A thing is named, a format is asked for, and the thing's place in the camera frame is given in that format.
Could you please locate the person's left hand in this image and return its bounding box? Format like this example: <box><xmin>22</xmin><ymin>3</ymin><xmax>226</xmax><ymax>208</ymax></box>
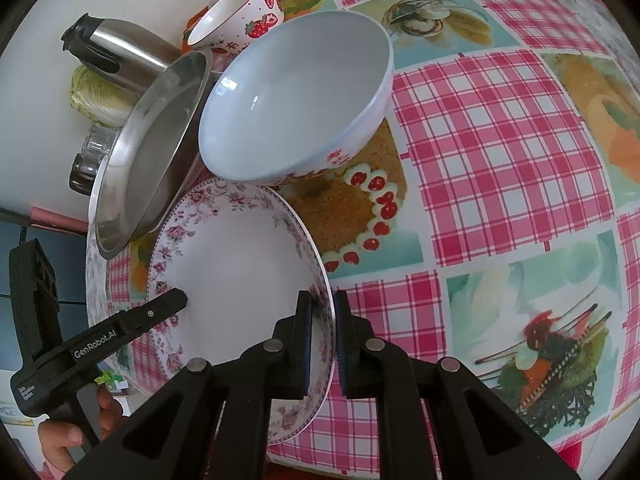
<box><xmin>37</xmin><ymin>386</ymin><xmax>126</xmax><ymax>474</ymax></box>

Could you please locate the pink floral round plate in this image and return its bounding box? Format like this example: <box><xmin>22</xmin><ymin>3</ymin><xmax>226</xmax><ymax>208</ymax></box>
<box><xmin>148</xmin><ymin>178</ymin><xmax>335</xmax><ymax>444</ymax></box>

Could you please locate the green napa cabbage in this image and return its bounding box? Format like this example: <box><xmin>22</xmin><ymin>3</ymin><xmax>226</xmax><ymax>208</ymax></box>
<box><xmin>68</xmin><ymin>65</ymin><xmax>138</xmax><ymax>128</ymax></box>

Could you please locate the large pale blue bowl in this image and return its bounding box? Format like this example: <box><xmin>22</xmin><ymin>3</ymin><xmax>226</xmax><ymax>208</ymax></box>
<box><xmin>198</xmin><ymin>11</ymin><xmax>394</xmax><ymax>185</ymax></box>

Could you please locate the dark blue refrigerator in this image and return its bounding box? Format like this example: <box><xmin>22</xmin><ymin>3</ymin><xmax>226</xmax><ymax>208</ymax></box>
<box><xmin>1</xmin><ymin>221</ymin><xmax>88</xmax><ymax>370</ymax></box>

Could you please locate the clear drinking glasses group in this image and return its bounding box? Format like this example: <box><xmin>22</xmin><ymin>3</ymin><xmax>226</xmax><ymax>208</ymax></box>
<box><xmin>68</xmin><ymin>122</ymin><xmax>120</xmax><ymax>196</ymax></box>

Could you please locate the stainless steel thermos jug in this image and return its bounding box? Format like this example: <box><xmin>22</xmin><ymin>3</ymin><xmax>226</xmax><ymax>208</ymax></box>
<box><xmin>61</xmin><ymin>13</ymin><xmax>181</xmax><ymax>96</ymax></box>

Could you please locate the strawberry pattern white bowl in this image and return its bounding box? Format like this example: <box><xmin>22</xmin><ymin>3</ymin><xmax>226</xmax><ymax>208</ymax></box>
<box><xmin>186</xmin><ymin>0</ymin><xmax>284</xmax><ymax>58</ymax></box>

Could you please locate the pink checkered tablecloth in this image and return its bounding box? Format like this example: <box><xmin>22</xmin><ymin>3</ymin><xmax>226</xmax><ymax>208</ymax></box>
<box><xmin>210</xmin><ymin>0</ymin><xmax>639</xmax><ymax>479</ymax></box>

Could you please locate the round stainless steel plate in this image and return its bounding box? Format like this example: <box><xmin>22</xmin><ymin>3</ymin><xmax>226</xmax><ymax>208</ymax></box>
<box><xmin>94</xmin><ymin>50</ymin><xmax>218</xmax><ymax>260</ymax></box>

